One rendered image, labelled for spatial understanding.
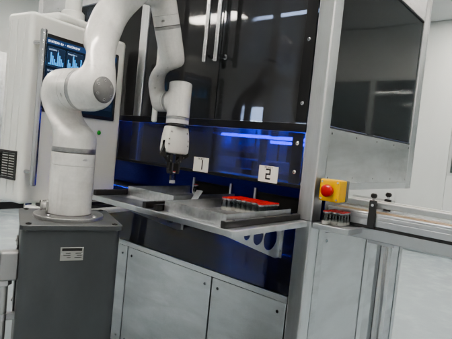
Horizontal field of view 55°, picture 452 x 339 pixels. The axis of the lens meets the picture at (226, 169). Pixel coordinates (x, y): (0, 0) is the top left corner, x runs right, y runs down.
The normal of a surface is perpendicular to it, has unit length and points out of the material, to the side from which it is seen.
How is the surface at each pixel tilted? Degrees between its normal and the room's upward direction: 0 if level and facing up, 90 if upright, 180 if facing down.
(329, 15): 90
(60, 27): 90
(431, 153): 90
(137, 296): 90
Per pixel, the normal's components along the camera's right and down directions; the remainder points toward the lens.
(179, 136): 0.62, 0.07
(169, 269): -0.65, -0.02
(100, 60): 0.75, -0.42
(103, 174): 0.84, 0.11
